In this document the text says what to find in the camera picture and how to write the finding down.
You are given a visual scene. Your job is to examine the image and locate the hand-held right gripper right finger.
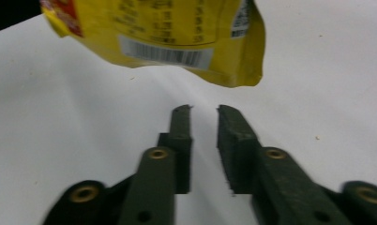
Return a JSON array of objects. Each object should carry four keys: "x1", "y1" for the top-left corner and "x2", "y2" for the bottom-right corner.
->
[{"x1": 217, "y1": 104, "x2": 354, "y2": 225}]

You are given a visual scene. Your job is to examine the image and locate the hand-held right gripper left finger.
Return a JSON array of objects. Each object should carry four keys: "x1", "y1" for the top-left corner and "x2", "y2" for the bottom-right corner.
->
[{"x1": 117, "y1": 104, "x2": 194, "y2": 225}]

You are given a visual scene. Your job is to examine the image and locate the yellow green spout pouch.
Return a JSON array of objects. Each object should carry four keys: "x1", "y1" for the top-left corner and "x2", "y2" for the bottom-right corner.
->
[{"x1": 39, "y1": 0, "x2": 267, "y2": 88}]

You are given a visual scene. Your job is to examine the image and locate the white paper sheet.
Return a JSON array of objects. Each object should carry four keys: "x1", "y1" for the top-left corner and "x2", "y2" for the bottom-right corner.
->
[{"x1": 0, "y1": 0, "x2": 377, "y2": 225}]

